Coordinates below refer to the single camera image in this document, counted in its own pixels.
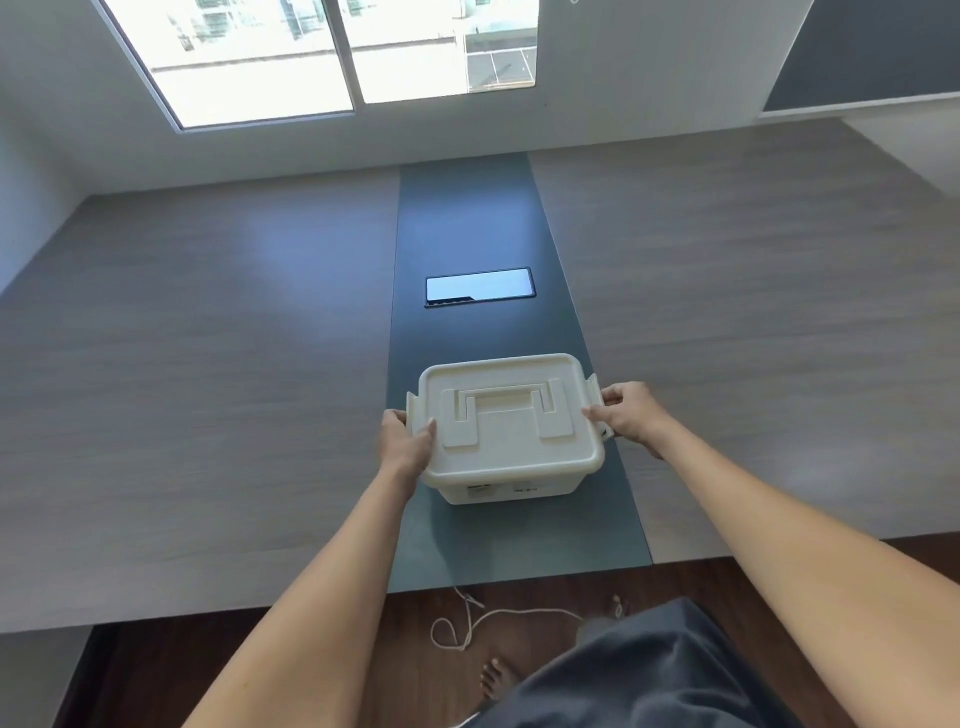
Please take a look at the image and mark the dark grey shorts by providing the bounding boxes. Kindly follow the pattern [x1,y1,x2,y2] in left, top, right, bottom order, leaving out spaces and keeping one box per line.
[457,597,808,728]

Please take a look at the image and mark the person's left forearm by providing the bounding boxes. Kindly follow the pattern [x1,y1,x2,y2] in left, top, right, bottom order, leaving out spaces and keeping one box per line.
[183,465,420,728]

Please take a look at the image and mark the white framed window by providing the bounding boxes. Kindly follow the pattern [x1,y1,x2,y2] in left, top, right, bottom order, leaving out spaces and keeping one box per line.
[93,0,541,134]

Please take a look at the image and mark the cream plastic storage box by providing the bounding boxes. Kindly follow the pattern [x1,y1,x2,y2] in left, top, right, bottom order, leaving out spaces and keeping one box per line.
[429,448,603,507]

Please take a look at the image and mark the person's right forearm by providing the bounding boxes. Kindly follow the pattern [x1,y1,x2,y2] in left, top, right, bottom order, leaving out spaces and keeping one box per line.
[646,420,960,728]

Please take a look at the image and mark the dark grey wall board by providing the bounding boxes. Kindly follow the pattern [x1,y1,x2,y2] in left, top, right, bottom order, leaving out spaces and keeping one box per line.
[759,0,960,118]

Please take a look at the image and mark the glossy black table socket cover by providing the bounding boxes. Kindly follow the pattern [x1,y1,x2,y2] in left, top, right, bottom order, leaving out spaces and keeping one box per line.
[424,266,537,310]

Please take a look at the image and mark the white cable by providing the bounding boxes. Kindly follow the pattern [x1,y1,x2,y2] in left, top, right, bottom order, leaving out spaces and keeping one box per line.
[429,585,625,652]

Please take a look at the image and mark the person's left hand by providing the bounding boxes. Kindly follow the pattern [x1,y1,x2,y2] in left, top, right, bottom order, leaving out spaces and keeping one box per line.
[378,408,439,489]

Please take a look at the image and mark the person's bare foot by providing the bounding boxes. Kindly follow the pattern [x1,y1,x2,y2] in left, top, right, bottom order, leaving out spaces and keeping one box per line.
[478,657,523,703]

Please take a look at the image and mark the cream plastic box lid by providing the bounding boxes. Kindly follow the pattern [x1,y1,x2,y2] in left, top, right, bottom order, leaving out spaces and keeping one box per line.
[405,352,608,479]

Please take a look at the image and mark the person's right hand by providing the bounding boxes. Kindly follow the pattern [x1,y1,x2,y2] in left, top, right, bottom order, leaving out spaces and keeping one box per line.
[582,381,679,461]

